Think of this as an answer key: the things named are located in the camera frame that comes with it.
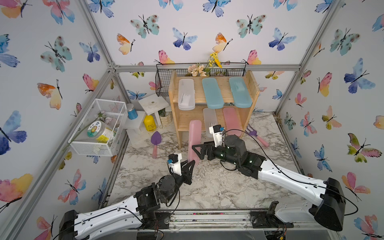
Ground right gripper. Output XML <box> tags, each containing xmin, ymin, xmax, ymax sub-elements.
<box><xmin>192</xmin><ymin>140</ymin><xmax>241</xmax><ymax>169</ymax></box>

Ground pink case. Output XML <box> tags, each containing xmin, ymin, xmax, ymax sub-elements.
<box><xmin>188</xmin><ymin>120</ymin><xmax>202</xmax><ymax>165</ymax></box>
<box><xmin>223</xmin><ymin>107</ymin><xmax>243</xmax><ymax>138</ymax></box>

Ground clear case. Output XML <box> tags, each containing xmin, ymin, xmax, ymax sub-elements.
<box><xmin>203</xmin><ymin>108</ymin><xmax>219</xmax><ymax>138</ymax></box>

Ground clear case shelf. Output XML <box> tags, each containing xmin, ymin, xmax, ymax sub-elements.
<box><xmin>178</xmin><ymin>79</ymin><xmax>195</xmax><ymax>111</ymax></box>

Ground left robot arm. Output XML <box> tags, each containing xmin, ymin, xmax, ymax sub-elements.
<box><xmin>54</xmin><ymin>160</ymin><xmax>196</xmax><ymax>240</ymax></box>

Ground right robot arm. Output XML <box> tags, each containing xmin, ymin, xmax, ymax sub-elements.
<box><xmin>192</xmin><ymin>135</ymin><xmax>346</xmax><ymax>232</ymax></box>

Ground wooden two-tier shelf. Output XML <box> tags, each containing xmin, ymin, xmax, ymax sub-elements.
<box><xmin>169</xmin><ymin>71</ymin><xmax>260</xmax><ymax>149</ymax></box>

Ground white step shelf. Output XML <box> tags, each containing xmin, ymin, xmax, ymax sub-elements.
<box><xmin>124</xmin><ymin>111</ymin><xmax>147</xmax><ymax>147</ymax></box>

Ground purple pink toy shovel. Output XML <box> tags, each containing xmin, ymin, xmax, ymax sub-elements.
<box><xmin>151</xmin><ymin>131</ymin><xmax>162</xmax><ymax>159</ymax></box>

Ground purple pink toy rake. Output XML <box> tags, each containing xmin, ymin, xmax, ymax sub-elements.
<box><xmin>246</xmin><ymin>124</ymin><xmax>270</xmax><ymax>148</ymax></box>

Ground cream potted plant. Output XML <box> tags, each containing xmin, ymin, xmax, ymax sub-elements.
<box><xmin>158</xmin><ymin>107</ymin><xmax>173</xmax><ymax>126</ymax></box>

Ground teal case middle upper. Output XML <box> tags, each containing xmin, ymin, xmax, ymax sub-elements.
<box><xmin>202</xmin><ymin>78</ymin><xmax>224</xmax><ymax>109</ymax></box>

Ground teal case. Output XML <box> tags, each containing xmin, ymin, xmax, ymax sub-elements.
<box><xmin>229</xmin><ymin>77</ymin><xmax>253</xmax><ymax>108</ymax></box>
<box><xmin>202</xmin><ymin>78</ymin><xmax>224</xmax><ymax>109</ymax></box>

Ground yellow bottle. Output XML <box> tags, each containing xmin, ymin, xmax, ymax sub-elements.
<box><xmin>143</xmin><ymin>115</ymin><xmax>157</xmax><ymax>132</ymax></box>

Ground teal case right upper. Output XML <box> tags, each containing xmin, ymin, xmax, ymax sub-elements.
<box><xmin>229</xmin><ymin>77</ymin><xmax>253</xmax><ymax>108</ymax></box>

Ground white small stool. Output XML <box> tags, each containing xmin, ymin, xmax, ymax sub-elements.
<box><xmin>139</xmin><ymin>94</ymin><xmax>169</xmax><ymax>127</ymax></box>

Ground blue metallic can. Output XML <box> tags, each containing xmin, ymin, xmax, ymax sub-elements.
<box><xmin>127</xmin><ymin>104</ymin><xmax>138</xmax><ymax>120</ymax></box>

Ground pale pink flowers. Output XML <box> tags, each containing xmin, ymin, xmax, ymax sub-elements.
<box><xmin>188</xmin><ymin>65</ymin><xmax>207</xmax><ymax>77</ymax></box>

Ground yellow flowers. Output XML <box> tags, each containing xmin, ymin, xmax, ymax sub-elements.
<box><xmin>205</xmin><ymin>52</ymin><xmax>222</xmax><ymax>76</ymax></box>

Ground round green label jar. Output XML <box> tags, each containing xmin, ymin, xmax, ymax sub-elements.
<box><xmin>87</xmin><ymin>121</ymin><xmax>105</xmax><ymax>138</ymax></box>

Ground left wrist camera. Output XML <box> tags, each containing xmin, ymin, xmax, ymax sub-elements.
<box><xmin>167</xmin><ymin>153</ymin><xmax>182</xmax><ymax>176</ymax></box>

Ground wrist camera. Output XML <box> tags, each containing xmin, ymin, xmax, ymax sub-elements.
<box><xmin>209</xmin><ymin>125</ymin><xmax>225</xmax><ymax>147</ymax></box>
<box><xmin>167</xmin><ymin>153</ymin><xmax>182</xmax><ymax>176</ymax></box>

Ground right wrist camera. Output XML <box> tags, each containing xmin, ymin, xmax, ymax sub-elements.
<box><xmin>209</xmin><ymin>125</ymin><xmax>225</xmax><ymax>147</ymax></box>

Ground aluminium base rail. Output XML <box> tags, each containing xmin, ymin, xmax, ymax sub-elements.
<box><xmin>98</xmin><ymin>208</ymin><xmax>340</xmax><ymax>240</ymax></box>

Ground black wire basket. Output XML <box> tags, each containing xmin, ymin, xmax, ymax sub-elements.
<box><xmin>155</xmin><ymin>62</ymin><xmax>247</xmax><ymax>97</ymax></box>

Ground white wire mesh box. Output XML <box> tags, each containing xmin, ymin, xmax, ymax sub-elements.
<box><xmin>68</xmin><ymin>99</ymin><xmax>128</xmax><ymax>157</ymax></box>

